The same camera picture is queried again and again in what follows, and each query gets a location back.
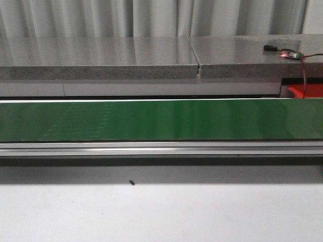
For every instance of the green conveyor belt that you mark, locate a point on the green conveyor belt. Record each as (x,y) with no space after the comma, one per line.
(240,119)

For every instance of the red plastic tray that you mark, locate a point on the red plastic tray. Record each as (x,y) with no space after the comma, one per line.
(312,90)

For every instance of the white corrugated curtain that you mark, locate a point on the white corrugated curtain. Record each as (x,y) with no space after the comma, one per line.
(158,18)

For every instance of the grey stone counter slab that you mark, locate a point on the grey stone counter slab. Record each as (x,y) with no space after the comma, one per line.
(152,58)

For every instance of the black plug connector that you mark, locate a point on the black plug connector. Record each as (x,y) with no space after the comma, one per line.
(270,48)

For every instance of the small green circuit board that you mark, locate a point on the small green circuit board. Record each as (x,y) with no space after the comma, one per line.
(292,55)

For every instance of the aluminium conveyor frame rail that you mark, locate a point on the aluminium conveyor frame rail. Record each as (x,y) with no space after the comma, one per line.
(189,148)

